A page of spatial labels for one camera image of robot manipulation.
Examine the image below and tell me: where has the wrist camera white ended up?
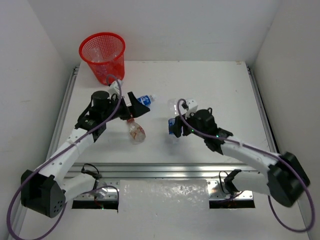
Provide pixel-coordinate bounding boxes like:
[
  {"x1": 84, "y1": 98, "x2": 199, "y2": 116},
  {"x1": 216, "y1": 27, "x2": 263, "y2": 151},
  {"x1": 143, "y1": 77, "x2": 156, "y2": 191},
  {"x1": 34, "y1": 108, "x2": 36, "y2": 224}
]
[
  {"x1": 182, "y1": 98, "x2": 198, "y2": 119},
  {"x1": 107, "y1": 79, "x2": 123, "y2": 95}
]

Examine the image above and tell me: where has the left aluminium side rail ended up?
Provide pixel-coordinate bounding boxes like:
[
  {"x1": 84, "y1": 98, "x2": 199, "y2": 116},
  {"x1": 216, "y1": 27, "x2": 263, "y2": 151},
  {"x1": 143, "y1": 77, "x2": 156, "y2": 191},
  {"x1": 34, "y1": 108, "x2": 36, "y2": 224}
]
[{"x1": 46, "y1": 65, "x2": 80, "y2": 159}]

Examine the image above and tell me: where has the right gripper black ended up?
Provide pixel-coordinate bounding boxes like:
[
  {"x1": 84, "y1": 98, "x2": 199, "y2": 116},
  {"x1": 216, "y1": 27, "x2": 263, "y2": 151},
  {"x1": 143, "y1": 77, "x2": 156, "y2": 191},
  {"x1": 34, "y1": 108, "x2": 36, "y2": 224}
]
[{"x1": 170, "y1": 107, "x2": 207, "y2": 139}]

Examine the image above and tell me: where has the right aluminium side rail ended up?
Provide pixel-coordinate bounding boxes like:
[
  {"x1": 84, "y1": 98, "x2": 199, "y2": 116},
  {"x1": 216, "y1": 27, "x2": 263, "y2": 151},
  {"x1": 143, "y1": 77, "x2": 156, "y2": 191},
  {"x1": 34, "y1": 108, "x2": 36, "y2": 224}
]
[{"x1": 246, "y1": 65, "x2": 279, "y2": 153}]

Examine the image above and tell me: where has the aluminium side rail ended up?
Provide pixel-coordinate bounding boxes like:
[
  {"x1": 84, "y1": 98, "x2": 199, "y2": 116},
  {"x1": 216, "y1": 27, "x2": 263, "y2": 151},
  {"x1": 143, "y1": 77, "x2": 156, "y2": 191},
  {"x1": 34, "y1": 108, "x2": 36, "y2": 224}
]
[
  {"x1": 46, "y1": 65, "x2": 80, "y2": 159},
  {"x1": 246, "y1": 65, "x2": 279, "y2": 153}
]

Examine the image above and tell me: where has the red mesh waste bin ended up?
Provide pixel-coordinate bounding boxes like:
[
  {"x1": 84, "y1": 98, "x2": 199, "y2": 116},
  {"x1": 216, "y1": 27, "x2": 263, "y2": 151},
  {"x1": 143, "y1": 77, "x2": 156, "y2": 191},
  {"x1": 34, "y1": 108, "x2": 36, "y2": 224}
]
[{"x1": 78, "y1": 32, "x2": 126, "y2": 85}]

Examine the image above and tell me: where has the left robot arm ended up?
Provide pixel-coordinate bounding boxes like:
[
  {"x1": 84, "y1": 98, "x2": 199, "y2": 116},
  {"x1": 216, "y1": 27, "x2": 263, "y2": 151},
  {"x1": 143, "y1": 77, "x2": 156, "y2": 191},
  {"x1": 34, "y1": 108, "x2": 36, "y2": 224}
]
[{"x1": 20, "y1": 90, "x2": 150, "y2": 218}]

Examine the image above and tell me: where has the aluminium front rail frame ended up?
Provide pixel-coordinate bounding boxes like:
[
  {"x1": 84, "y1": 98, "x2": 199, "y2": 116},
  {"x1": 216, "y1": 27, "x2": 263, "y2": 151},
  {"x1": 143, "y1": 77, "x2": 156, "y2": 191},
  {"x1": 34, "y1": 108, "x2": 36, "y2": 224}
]
[{"x1": 65, "y1": 163, "x2": 270, "y2": 208}]

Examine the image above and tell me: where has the purple cable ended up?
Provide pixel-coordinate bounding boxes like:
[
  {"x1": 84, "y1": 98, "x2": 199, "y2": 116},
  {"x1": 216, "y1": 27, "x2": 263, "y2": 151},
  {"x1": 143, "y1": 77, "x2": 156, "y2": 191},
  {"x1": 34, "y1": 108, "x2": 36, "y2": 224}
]
[
  {"x1": 176, "y1": 98, "x2": 316, "y2": 233},
  {"x1": 6, "y1": 74, "x2": 123, "y2": 238}
]

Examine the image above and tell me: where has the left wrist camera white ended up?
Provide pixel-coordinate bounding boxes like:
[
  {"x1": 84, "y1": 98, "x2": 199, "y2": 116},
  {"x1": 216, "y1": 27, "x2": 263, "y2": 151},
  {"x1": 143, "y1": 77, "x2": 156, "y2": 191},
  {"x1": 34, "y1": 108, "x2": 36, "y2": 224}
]
[{"x1": 107, "y1": 79, "x2": 123, "y2": 95}]

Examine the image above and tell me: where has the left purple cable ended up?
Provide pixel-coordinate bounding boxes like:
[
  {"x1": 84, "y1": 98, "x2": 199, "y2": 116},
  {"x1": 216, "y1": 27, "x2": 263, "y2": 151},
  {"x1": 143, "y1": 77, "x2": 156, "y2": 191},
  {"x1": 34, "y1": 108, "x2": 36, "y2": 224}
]
[{"x1": 6, "y1": 74, "x2": 123, "y2": 238}]

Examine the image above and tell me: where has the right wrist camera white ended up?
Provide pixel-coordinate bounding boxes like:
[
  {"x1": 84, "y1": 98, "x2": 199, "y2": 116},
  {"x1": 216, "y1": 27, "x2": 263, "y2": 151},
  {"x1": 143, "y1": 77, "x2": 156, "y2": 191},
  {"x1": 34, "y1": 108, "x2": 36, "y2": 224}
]
[{"x1": 182, "y1": 98, "x2": 198, "y2": 119}]

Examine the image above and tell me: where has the red cap crushed bottle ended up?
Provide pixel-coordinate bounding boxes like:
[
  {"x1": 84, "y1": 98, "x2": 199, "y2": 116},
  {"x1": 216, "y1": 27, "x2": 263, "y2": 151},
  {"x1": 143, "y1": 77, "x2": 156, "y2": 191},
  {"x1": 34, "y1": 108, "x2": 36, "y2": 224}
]
[{"x1": 126, "y1": 118, "x2": 146, "y2": 144}]

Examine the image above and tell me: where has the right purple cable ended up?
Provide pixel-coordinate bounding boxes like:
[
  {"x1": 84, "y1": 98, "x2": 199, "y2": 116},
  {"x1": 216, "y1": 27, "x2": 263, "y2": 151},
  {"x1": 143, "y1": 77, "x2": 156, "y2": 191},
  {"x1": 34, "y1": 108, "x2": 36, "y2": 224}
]
[{"x1": 176, "y1": 98, "x2": 316, "y2": 233}]

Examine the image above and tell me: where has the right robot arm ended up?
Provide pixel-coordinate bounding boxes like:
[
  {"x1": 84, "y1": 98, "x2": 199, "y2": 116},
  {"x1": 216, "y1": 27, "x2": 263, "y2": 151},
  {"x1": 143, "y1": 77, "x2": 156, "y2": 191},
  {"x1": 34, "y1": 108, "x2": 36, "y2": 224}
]
[{"x1": 168, "y1": 108, "x2": 310, "y2": 207}]

